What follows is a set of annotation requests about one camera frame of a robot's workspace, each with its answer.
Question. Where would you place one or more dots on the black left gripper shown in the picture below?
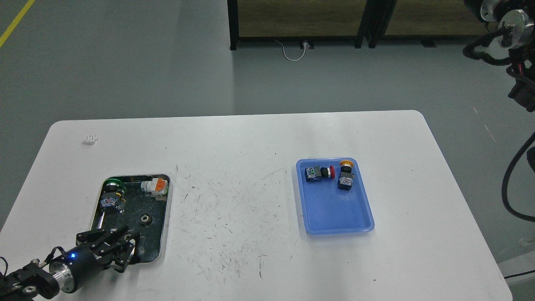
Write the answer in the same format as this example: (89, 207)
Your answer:
(95, 251)

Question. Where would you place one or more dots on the black gear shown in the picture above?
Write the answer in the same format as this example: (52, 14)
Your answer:
(145, 220)

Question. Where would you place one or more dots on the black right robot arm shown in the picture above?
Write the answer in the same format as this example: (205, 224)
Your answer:
(515, 29)

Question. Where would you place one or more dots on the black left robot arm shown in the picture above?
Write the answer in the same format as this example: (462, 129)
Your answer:
(32, 280)

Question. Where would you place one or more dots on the metal tray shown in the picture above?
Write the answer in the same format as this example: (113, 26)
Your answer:
(137, 203)

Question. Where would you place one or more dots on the small white plastic piece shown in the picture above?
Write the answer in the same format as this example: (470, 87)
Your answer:
(90, 139)

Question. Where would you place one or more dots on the blue plastic tray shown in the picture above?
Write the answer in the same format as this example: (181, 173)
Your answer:
(328, 210)

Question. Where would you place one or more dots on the left wooden cabinet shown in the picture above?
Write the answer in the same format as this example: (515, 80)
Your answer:
(298, 20)

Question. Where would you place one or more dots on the green push button switch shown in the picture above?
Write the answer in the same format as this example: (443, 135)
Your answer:
(112, 196)

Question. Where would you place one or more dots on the orange white switch module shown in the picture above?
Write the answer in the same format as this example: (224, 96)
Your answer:
(156, 187)

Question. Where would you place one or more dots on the red push button switch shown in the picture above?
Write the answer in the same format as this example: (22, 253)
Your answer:
(316, 173)

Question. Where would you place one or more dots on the yellow push button switch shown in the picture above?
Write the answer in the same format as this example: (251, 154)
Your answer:
(346, 175)

